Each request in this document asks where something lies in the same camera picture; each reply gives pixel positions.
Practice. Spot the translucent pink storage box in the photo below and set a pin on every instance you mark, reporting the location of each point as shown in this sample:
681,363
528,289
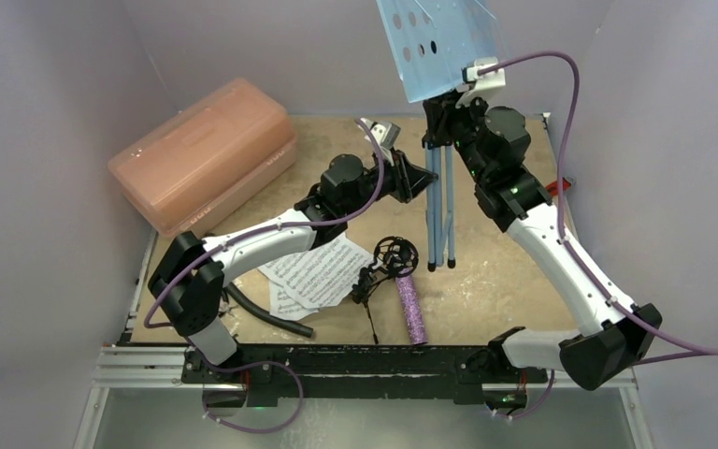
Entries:
193,171

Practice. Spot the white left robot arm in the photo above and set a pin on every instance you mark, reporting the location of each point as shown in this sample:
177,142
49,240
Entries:
187,284

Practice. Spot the black microphone shock mount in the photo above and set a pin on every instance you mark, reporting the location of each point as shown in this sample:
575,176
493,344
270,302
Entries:
393,258

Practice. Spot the black foam tube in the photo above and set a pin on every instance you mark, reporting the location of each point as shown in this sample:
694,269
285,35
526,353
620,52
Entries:
233,292

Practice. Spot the red handled wrench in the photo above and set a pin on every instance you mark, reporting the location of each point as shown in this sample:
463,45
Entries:
565,184

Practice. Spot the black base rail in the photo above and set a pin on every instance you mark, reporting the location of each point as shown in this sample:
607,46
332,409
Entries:
464,374

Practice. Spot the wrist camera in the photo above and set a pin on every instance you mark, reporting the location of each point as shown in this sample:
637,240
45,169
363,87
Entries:
384,134
482,81

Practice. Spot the sheet music page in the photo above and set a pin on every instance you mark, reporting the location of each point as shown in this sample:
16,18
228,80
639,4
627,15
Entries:
285,307
321,278

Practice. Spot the purple glitter microphone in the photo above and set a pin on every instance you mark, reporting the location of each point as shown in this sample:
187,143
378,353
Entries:
411,309

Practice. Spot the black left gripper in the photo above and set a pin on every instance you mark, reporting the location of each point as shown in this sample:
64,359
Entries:
407,180

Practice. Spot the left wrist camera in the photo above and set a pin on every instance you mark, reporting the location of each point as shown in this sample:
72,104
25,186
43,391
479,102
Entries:
384,134

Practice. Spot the light blue music stand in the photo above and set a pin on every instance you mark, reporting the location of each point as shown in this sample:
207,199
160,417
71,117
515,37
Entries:
431,43

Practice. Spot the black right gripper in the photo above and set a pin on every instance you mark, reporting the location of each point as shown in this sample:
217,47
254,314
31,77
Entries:
444,122

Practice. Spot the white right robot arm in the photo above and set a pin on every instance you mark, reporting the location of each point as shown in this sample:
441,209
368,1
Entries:
609,336

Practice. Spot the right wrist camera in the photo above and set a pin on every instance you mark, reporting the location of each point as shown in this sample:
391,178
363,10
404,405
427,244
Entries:
482,81

